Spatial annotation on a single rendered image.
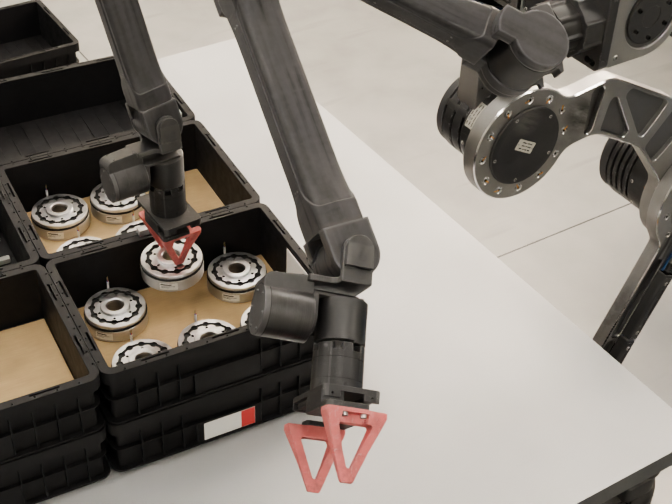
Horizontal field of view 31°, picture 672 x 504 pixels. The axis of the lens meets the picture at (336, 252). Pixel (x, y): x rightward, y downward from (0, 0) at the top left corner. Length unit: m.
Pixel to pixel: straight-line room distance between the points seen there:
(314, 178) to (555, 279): 2.20
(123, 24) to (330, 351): 0.69
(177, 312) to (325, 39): 2.65
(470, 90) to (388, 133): 2.12
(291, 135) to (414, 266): 1.04
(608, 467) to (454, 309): 0.44
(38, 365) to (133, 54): 0.53
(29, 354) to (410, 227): 0.85
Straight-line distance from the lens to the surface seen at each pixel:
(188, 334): 1.96
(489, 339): 2.21
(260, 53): 1.37
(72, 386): 1.79
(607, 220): 3.76
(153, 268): 1.98
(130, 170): 1.83
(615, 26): 1.62
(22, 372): 1.97
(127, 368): 1.80
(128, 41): 1.79
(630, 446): 2.08
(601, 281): 3.51
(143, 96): 1.80
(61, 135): 2.51
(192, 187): 2.33
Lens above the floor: 2.18
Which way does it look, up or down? 38 degrees down
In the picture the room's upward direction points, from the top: 2 degrees clockwise
